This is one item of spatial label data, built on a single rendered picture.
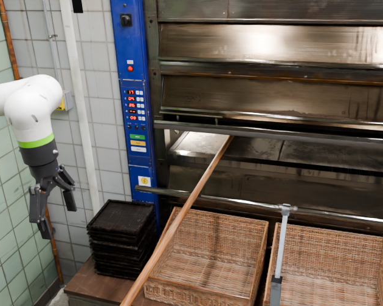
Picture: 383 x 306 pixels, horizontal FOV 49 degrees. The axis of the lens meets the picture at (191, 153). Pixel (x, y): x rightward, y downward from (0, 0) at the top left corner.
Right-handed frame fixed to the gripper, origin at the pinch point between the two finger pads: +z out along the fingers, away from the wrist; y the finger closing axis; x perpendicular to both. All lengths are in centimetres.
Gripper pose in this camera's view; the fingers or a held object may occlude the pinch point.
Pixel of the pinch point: (59, 220)
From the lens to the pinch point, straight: 130.3
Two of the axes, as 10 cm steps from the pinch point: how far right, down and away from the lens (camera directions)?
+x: 9.6, 0.4, -2.8
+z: 1.0, 8.9, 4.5
